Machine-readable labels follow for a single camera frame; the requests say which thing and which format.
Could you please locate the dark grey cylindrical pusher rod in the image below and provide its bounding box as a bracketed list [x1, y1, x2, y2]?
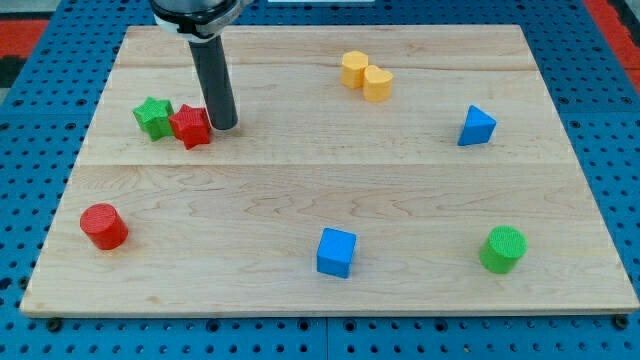
[190, 36, 238, 130]

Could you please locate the red star block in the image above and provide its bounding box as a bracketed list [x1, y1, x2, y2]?
[169, 104, 211, 150]

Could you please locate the green star block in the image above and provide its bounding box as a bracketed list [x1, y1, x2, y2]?
[132, 97, 174, 141]

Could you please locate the yellow hexagon block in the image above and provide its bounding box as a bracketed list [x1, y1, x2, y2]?
[341, 50, 369, 89]

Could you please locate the yellow heart block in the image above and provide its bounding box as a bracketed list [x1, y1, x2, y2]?
[362, 65, 394, 102]

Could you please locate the red cylinder block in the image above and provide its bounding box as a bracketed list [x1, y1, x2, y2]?
[80, 203, 129, 250]

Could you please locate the light wooden board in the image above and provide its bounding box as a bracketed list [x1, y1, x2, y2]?
[20, 25, 639, 318]

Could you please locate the blue cube block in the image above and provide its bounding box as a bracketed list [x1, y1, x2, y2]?
[316, 228, 357, 278]

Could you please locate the blue triangle block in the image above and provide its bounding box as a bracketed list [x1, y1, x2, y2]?
[457, 105, 497, 146]

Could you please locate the green cylinder block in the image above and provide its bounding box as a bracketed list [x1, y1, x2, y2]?
[479, 225, 528, 274]

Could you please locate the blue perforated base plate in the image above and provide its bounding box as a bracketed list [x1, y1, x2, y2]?
[1, 1, 639, 359]

